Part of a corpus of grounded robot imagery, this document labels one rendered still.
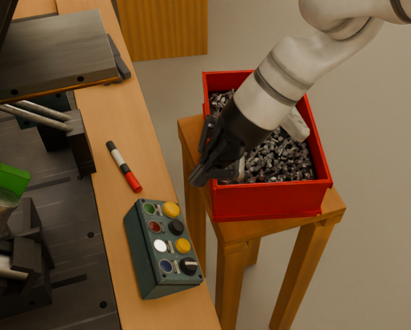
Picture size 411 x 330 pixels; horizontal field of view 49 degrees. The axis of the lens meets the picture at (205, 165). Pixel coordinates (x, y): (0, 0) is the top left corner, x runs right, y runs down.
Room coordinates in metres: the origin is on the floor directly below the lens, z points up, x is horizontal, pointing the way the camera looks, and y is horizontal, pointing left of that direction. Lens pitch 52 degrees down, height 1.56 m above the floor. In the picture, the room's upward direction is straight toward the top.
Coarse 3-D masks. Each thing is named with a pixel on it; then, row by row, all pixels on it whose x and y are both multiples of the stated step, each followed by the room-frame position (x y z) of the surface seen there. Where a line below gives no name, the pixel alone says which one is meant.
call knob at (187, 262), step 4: (184, 260) 0.31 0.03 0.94; (188, 260) 0.31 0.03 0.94; (192, 260) 0.31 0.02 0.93; (184, 264) 0.30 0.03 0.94; (188, 264) 0.30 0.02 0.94; (192, 264) 0.31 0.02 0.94; (196, 264) 0.31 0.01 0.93; (184, 268) 0.30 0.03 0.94; (188, 268) 0.30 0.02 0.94; (192, 268) 0.30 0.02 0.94; (196, 268) 0.30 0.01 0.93; (188, 272) 0.29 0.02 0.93; (192, 272) 0.29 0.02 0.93
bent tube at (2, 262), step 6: (0, 258) 0.29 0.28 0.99; (6, 258) 0.29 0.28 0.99; (0, 264) 0.28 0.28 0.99; (6, 264) 0.28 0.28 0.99; (0, 270) 0.27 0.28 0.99; (6, 270) 0.27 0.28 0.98; (12, 270) 0.28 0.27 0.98; (0, 276) 0.27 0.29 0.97; (6, 276) 0.27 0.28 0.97; (12, 276) 0.27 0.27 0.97; (18, 276) 0.27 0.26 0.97; (24, 276) 0.27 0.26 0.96
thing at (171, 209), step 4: (164, 204) 0.41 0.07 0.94; (168, 204) 0.41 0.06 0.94; (172, 204) 0.41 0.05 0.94; (176, 204) 0.42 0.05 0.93; (164, 208) 0.40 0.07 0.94; (168, 208) 0.40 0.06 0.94; (172, 208) 0.40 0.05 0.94; (176, 208) 0.41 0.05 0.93; (168, 212) 0.40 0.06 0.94; (172, 212) 0.40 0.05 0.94; (176, 212) 0.40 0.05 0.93; (172, 216) 0.39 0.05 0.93; (176, 216) 0.39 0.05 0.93
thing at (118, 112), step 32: (64, 0) 1.08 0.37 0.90; (96, 0) 1.08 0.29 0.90; (128, 64) 0.81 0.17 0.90; (96, 96) 0.71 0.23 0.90; (128, 96) 0.71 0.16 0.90; (96, 128) 0.62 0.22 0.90; (128, 128) 0.62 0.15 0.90; (96, 160) 0.53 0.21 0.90; (128, 160) 0.53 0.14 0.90; (160, 160) 0.53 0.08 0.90; (96, 192) 0.46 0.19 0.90; (128, 192) 0.46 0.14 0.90; (160, 192) 0.46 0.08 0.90; (128, 256) 0.34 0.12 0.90; (128, 288) 0.28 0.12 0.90; (192, 288) 0.28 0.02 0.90; (128, 320) 0.23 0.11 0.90; (160, 320) 0.23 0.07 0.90; (192, 320) 0.23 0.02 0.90
